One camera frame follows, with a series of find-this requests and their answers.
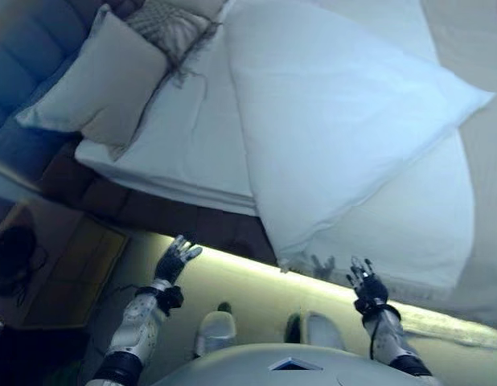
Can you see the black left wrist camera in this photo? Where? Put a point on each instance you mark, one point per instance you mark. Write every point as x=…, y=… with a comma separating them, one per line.
x=171, y=300

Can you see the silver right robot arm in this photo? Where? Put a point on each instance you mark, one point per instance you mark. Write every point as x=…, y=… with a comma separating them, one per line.
x=389, y=337

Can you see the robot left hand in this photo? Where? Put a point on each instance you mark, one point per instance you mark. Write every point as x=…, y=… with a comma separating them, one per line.
x=174, y=261

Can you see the silver right robot leg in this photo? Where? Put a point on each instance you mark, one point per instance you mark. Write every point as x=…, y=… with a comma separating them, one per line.
x=323, y=329

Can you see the wooden nightstand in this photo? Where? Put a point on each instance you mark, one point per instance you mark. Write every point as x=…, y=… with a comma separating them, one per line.
x=79, y=265

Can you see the fringed knitted cushion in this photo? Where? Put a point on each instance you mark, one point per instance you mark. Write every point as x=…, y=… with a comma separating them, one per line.
x=168, y=24

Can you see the black floor box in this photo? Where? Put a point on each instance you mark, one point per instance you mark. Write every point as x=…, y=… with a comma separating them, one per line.
x=31, y=354

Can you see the silver robot leg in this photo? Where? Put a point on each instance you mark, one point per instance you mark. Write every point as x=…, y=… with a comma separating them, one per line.
x=216, y=329
x=323, y=329

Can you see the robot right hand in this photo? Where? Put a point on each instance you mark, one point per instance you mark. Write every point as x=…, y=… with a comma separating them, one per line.
x=369, y=289

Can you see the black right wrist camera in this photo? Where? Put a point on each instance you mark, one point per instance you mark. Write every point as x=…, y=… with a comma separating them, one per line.
x=369, y=305

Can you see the white duvet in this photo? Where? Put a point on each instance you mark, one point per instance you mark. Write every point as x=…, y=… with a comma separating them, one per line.
x=333, y=120

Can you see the grey robot torso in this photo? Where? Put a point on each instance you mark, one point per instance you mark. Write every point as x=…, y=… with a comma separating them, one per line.
x=252, y=366

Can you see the silver left robot leg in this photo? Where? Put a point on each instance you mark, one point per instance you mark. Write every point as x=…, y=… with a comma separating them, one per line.
x=216, y=329

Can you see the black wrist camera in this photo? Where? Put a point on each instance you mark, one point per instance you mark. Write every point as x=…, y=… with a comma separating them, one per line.
x=369, y=305
x=171, y=300

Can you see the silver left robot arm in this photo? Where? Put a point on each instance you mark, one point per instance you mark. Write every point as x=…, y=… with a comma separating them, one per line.
x=136, y=329

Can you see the large beige pillow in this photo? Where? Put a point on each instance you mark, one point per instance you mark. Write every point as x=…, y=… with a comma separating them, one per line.
x=99, y=88

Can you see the brown upholstered bed frame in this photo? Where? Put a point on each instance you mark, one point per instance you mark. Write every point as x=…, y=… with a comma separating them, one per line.
x=172, y=217

